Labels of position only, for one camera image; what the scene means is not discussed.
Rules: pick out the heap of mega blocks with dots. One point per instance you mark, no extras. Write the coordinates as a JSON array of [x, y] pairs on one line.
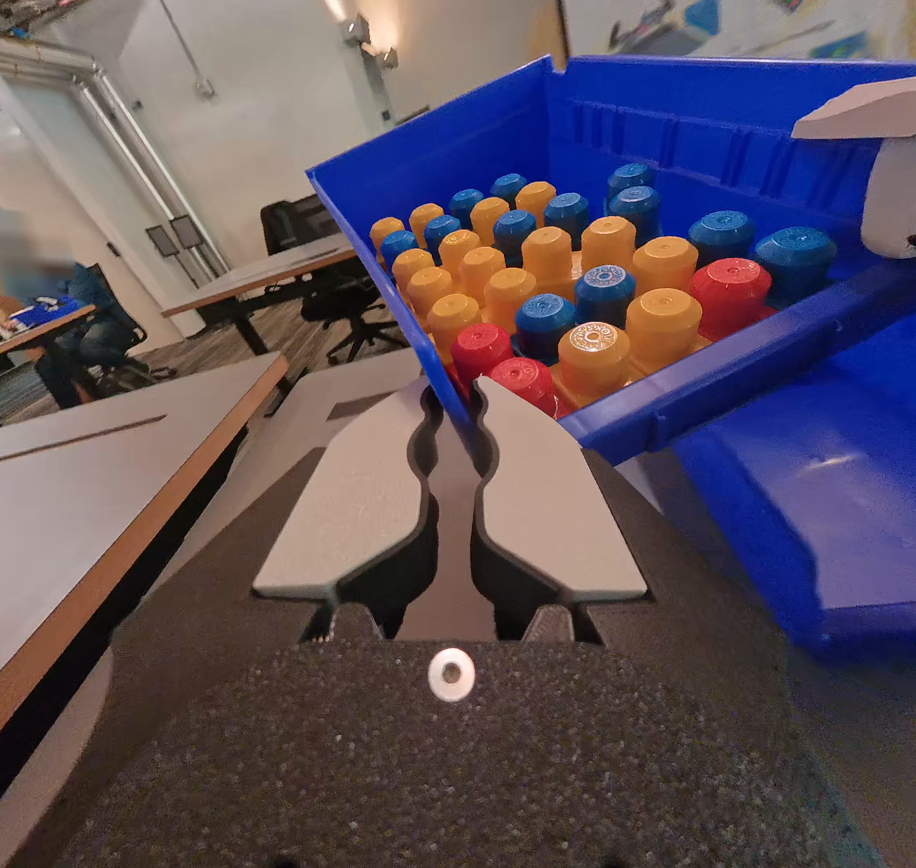
[[544, 260]]

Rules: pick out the small dark wall panel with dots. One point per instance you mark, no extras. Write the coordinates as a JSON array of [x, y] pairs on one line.
[[159, 238], [186, 231]]

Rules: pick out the black office chair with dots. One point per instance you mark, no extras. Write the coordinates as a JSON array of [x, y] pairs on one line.
[[343, 303], [293, 224]]

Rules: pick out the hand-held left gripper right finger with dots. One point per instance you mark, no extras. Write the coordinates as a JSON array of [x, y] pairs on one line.
[[558, 517]]

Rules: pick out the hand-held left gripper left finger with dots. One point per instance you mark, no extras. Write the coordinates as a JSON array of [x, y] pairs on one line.
[[343, 517]]

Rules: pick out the wall sconce lamp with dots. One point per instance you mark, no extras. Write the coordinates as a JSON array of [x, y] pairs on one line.
[[354, 27], [386, 58]]

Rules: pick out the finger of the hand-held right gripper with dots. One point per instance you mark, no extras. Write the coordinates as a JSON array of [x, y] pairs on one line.
[[891, 203], [873, 113]]

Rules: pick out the small blue bin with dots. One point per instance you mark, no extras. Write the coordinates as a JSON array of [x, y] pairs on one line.
[[43, 310]]

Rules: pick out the blue plastic bin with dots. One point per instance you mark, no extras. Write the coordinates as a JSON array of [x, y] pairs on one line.
[[644, 117], [787, 524]]

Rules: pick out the brown wooden desk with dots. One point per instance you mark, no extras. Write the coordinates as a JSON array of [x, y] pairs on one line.
[[272, 267], [50, 328]]

